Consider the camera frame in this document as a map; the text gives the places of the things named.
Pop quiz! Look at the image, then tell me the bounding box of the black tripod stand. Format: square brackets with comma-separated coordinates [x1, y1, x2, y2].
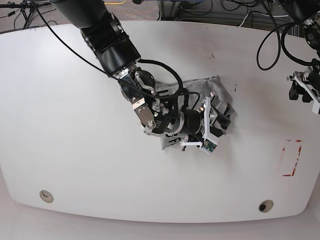
[0, 0, 51, 30]

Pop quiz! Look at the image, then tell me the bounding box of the table grommet hole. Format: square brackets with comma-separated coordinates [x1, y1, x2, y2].
[258, 199, 274, 213]
[39, 190, 54, 204]

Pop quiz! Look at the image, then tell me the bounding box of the grey T-shirt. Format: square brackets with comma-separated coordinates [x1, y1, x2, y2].
[155, 75, 236, 150]

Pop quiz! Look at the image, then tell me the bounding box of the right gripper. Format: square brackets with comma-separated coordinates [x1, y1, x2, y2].
[180, 91, 232, 149]

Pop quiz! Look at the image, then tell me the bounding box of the left table grommet hole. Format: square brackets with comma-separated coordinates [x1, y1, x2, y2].
[39, 190, 54, 204]

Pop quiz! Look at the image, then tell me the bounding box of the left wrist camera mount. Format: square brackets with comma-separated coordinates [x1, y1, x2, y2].
[312, 100, 320, 115]

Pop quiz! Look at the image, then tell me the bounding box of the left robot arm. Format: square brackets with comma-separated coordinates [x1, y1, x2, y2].
[256, 0, 320, 106]

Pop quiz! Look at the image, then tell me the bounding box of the right table grommet hole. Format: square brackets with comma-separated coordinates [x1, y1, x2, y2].
[258, 199, 274, 213]

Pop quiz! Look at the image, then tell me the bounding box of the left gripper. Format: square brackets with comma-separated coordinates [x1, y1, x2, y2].
[287, 58, 320, 103]

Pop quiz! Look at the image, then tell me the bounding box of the red tape rectangle marker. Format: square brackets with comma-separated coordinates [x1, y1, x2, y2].
[280, 139, 303, 177]

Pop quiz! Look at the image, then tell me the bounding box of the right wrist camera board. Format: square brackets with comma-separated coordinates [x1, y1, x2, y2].
[200, 139, 217, 155]

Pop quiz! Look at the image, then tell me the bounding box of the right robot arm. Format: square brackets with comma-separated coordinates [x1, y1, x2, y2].
[52, 0, 234, 154]

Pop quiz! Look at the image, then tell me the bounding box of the aluminium frame base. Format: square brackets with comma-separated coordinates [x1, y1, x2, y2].
[156, 0, 283, 26]

